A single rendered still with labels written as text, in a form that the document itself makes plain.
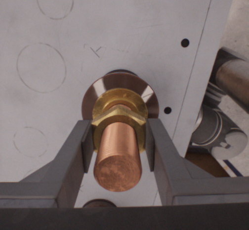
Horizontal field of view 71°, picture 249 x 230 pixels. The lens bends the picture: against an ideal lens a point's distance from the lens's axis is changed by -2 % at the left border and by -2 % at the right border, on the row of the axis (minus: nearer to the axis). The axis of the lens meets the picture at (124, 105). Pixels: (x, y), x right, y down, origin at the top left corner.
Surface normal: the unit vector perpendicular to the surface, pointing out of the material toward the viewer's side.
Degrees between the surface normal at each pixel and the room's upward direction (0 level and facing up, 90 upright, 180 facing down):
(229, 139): 10
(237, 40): 0
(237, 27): 0
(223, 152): 15
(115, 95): 0
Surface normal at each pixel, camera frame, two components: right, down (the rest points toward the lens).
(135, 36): 0.01, 0.29
